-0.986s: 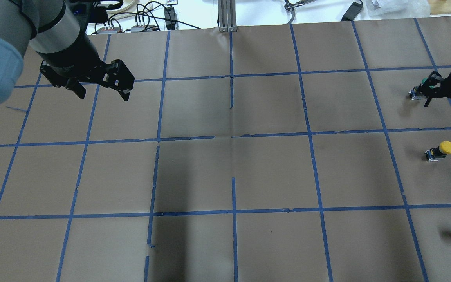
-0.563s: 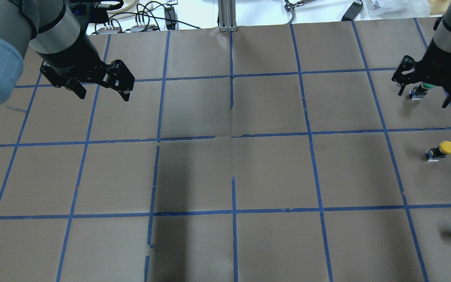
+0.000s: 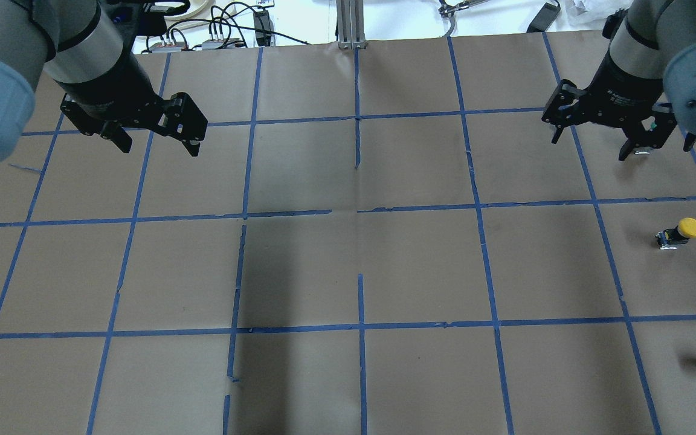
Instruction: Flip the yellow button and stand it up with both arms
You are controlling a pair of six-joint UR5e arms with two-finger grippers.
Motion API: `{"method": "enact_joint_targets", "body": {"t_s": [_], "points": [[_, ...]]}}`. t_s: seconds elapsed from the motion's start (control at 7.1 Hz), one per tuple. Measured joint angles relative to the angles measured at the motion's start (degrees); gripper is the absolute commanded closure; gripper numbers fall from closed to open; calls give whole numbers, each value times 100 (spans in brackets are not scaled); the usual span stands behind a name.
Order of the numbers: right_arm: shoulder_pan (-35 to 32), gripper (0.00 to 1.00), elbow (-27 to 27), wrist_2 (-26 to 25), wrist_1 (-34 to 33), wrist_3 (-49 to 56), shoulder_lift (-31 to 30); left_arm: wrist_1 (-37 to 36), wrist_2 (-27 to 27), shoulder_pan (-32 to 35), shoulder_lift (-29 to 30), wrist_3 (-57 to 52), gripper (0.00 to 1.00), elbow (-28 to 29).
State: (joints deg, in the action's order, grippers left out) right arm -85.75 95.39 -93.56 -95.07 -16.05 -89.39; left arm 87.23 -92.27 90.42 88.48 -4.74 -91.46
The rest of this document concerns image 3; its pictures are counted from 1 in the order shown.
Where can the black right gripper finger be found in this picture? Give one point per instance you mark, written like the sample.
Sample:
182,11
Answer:
567,106
653,138

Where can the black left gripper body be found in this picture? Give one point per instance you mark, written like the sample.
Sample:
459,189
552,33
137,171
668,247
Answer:
117,89

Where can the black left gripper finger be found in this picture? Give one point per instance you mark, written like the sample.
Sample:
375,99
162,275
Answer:
89,122
180,118

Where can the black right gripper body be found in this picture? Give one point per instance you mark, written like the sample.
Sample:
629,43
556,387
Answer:
623,89

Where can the yellow push button switch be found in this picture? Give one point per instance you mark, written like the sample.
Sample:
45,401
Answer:
680,234

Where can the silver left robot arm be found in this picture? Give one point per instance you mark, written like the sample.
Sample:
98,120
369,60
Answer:
86,48

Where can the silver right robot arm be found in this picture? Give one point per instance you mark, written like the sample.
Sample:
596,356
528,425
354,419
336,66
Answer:
657,39

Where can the upper usb hub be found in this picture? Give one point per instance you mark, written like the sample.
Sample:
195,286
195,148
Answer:
161,44

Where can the usb hub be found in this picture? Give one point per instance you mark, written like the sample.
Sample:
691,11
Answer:
220,44
161,44

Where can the lower usb hub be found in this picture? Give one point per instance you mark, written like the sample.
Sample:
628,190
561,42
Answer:
220,44

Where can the black power adapter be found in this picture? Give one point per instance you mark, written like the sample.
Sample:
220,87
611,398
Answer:
544,18

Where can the black inline power brick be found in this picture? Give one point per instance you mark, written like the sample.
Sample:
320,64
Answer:
263,27

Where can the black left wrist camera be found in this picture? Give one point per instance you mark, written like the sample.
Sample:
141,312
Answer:
143,18

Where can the aluminium frame post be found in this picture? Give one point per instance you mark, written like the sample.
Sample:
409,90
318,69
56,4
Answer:
350,25

